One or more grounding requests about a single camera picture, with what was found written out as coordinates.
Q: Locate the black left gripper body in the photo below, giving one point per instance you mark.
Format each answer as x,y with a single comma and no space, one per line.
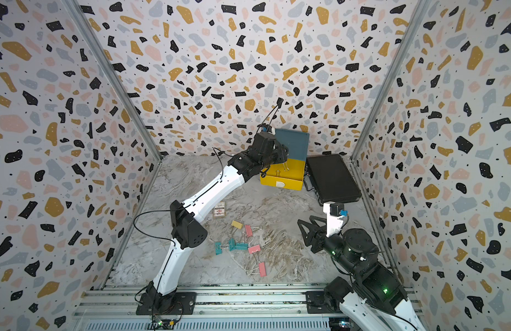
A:
277,156

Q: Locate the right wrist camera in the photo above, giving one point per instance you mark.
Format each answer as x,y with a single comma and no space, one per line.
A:
337,209

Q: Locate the teal binder clip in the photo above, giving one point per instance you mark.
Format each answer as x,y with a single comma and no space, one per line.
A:
241,246
220,247
232,244

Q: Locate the teal drawer cabinet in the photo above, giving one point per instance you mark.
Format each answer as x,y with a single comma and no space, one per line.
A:
297,143

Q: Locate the black flat case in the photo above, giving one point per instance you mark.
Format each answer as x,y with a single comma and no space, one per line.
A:
332,180

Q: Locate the aluminium corner post left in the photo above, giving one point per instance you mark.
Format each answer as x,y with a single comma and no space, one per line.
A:
76,13

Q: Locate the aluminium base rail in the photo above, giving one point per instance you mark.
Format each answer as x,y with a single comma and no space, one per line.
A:
218,307

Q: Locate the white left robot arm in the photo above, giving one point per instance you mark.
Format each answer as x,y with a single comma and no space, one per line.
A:
188,217

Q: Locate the pink binder clip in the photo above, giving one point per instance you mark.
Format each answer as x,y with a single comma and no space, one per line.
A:
249,230
260,269
254,249

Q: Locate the yellow drawer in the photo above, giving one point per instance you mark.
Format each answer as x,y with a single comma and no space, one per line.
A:
292,180

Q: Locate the aluminium corner post right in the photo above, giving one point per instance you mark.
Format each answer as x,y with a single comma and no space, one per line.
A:
413,25

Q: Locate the aluminium corner post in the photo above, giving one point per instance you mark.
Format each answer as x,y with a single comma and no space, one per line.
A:
413,25
76,13

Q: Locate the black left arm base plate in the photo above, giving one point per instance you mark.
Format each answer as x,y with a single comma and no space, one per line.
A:
152,302

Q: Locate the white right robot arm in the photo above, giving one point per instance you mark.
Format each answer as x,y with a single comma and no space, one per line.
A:
366,291

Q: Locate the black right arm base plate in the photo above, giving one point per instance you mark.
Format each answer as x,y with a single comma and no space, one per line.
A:
321,302

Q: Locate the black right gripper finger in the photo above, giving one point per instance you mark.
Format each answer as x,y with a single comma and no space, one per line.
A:
313,228
311,241

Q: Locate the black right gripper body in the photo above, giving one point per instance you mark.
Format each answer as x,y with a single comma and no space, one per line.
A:
322,234

